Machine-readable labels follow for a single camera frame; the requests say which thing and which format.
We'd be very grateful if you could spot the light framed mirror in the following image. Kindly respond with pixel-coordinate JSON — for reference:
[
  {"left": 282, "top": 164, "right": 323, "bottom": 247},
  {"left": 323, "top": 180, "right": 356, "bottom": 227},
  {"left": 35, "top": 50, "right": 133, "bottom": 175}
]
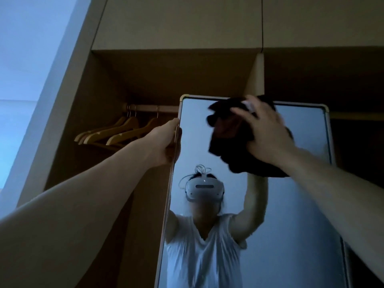
[{"left": 154, "top": 94, "right": 352, "bottom": 288}]

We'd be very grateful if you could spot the person's right forearm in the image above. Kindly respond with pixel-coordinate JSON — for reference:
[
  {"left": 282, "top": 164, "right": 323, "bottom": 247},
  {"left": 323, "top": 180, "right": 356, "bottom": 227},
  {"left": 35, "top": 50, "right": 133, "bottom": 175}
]
[{"left": 277, "top": 146, "right": 384, "bottom": 284}]

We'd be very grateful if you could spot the dark cleaning cloth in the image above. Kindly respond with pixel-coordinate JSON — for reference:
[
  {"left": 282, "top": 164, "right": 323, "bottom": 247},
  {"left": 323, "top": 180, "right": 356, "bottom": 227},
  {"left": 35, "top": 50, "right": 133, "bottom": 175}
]
[{"left": 206, "top": 95, "right": 295, "bottom": 178}]

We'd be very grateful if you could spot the wooden clothes hanger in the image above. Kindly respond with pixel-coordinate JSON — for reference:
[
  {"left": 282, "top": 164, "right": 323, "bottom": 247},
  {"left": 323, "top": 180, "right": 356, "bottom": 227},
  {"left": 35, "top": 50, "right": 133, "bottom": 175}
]
[
  {"left": 74, "top": 105, "right": 130, "bottom": 143},
  {"left": 106, "top": 107, "right": 160, "bottom": 147},
  {"left": 79, "top": 105, "right": 140, "bottom": 146}
]

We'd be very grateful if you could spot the person's right hand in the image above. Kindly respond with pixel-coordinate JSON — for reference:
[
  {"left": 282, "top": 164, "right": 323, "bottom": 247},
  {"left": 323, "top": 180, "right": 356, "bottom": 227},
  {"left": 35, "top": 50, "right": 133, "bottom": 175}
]
[{"left": 230, "top": 95, "right": 297, "bottom": 167}]

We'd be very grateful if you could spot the beige open wardrobe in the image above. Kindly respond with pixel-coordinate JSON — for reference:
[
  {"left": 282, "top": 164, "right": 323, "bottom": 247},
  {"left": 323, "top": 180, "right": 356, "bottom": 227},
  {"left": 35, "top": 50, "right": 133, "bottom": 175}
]
[{"left": 16, "top": 0, "right": 384, "bottom": 288}]

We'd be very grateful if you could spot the person's left forearm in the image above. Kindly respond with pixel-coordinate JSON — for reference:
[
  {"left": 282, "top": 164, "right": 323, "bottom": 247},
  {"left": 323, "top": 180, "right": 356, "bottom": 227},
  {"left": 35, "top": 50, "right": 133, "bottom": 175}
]
[{"left": 0, "top": 138, "right": 157, "bottom": 288}]

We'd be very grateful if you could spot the person's left hand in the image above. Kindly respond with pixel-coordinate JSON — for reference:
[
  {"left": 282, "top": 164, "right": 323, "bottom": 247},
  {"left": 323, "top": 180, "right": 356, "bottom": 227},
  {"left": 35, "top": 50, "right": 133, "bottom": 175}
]
[{"left": 143, "top": 118, "right": 182, "bottom": 168}]

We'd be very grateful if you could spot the wooden clothes rod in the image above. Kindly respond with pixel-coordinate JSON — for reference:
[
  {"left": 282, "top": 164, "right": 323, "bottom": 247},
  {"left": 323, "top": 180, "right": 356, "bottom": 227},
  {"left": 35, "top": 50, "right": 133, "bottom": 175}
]
[{"left": 125, "top": 104, "right": 180, "bottom": 114}]

